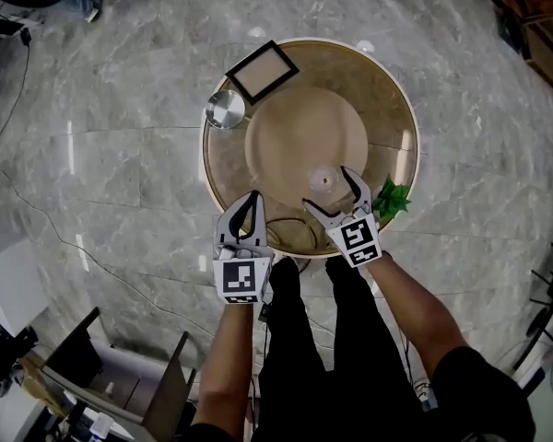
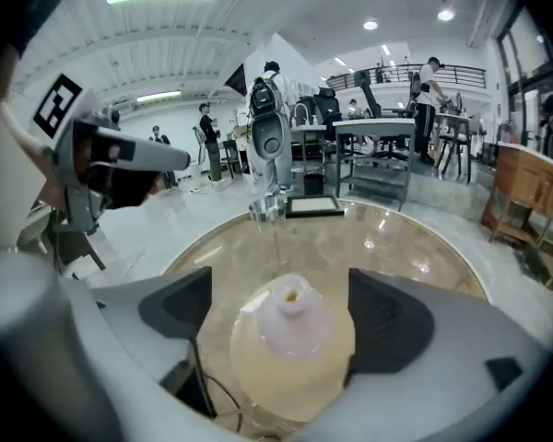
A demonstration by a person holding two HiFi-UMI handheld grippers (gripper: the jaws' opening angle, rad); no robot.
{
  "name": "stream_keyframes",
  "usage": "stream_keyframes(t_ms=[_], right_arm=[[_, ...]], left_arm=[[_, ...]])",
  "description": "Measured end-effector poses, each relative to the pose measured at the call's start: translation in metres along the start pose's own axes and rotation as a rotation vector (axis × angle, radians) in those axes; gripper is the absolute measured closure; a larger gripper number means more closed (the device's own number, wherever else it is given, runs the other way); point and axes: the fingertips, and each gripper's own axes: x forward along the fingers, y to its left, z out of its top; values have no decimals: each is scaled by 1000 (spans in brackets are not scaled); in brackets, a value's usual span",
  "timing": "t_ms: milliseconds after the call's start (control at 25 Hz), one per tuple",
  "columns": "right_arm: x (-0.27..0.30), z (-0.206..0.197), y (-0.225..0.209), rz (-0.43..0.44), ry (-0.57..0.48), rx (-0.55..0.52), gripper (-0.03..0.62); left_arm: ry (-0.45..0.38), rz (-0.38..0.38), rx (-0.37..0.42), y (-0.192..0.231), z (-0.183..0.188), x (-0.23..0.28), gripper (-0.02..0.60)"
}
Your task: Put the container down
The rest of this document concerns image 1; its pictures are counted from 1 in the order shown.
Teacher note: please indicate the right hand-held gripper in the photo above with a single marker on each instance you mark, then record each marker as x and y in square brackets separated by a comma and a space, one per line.
[357, 242]

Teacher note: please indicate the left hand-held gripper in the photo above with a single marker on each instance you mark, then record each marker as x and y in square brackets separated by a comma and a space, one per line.
[239, 274]

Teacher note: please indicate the person's right forearm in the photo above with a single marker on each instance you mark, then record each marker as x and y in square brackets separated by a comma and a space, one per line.
[415, 311]

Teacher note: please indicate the person's left forearm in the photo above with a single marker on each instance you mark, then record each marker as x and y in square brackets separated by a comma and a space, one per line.
[226, 362]

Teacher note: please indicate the round gold side table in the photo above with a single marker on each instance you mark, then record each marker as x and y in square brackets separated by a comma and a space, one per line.
[304, 131]

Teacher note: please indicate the green artificial plant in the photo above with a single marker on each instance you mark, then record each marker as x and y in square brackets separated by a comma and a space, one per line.
[391, 201]

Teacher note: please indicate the silver metal bowl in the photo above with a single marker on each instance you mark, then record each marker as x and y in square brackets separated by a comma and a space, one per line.
[225, 109]

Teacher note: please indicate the person's black trousers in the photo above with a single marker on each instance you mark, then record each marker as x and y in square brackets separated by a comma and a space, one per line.
[313, 362]

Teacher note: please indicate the person's white shoe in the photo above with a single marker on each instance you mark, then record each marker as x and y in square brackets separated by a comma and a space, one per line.
[425, 393]

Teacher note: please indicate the person's black shirt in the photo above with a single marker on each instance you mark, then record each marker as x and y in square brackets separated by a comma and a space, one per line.
[479, 398]

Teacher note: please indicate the white box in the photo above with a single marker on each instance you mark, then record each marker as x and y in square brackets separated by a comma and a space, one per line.
[9, 283]

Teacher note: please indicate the brown wooden cabinet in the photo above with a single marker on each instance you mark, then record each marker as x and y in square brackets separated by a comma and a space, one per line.
[534, 3]

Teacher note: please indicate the black power adapter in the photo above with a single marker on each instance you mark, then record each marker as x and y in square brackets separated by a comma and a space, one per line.
[26, 36]

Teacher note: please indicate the black picture frame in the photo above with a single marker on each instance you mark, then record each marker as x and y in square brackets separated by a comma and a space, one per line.
[262, 72]

